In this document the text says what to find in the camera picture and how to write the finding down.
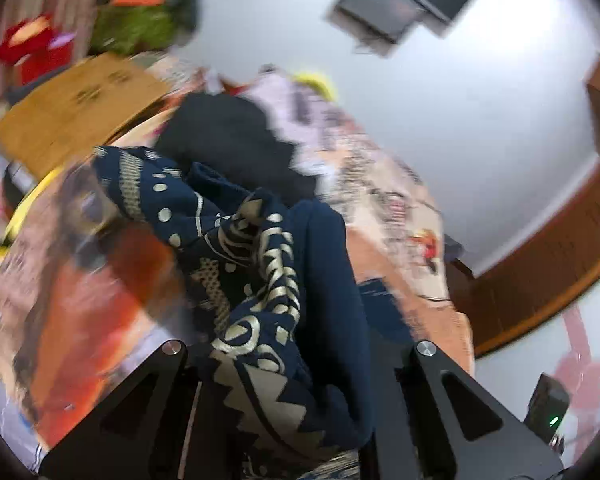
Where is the cardboard box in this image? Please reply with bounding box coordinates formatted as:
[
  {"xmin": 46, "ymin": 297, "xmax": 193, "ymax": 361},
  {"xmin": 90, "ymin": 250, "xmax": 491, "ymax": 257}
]
[{"xmin": 0, "ymin": 52, "xmax": 174, "ymax": 177}]

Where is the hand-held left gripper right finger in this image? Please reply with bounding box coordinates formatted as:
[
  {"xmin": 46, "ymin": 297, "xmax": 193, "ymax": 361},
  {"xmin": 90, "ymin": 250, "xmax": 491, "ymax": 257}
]
[{"xmin": 367, "ymin": 339, "xmax": 567, "ymax": 480}]

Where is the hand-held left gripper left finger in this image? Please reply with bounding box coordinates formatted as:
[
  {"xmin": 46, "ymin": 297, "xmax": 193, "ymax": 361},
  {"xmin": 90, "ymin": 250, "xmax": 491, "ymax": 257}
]
[{"xmin": 37, "ymin": 339, "xmax": 204, "ymax": 480}]

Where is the grey-green garment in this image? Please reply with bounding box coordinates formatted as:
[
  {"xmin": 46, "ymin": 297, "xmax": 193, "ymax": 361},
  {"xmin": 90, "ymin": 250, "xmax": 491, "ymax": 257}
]
[{"xmin": 164, "ymin": 0, "xmax": 204, "ymax": 47}]

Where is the red bag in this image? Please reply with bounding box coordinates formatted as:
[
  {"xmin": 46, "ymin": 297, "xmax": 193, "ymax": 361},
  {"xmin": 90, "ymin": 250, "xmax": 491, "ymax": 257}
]
[{"xmin": 0, "ymin": 14, "xmax": 77, "ymax": 87}]

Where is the navy patterned hoodie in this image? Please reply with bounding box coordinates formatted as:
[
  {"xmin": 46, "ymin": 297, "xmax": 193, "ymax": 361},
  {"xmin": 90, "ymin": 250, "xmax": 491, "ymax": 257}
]
[{"xmin": 92, "ymin": 145, "xmax": 377, "ymax": 480}]

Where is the black garment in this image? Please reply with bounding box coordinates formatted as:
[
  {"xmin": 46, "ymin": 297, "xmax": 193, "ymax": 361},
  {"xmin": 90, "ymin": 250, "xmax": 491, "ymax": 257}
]
[{"xmin": 152, "ymin": 91, "xmax": 322, "ymax": 206}]

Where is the pink item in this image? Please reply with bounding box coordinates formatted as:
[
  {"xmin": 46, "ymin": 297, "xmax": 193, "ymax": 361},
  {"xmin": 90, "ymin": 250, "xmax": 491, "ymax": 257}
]
[{"xmin": 550, "ymin": 305, "xmax": 600, "ymax": 412}]

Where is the grey set-top box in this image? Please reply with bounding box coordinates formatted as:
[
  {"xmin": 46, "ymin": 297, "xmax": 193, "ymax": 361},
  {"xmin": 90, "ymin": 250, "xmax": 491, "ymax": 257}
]
[{"xmin": 325, "ymin": 0, "xmax": 434, "ymax": 54}]

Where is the green bag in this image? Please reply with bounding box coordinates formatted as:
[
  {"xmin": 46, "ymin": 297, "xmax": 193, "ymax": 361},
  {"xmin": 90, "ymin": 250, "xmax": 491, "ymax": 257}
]
[{"xmin": 87, "ymin": 2, "xmax": 179, "ymax": 57}]

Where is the printed blanket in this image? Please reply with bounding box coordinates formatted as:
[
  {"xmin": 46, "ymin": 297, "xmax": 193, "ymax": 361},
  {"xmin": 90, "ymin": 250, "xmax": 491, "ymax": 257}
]
[{"xmin": 0, "ymin": 55, "xmax": 477, "ymax": 472}]

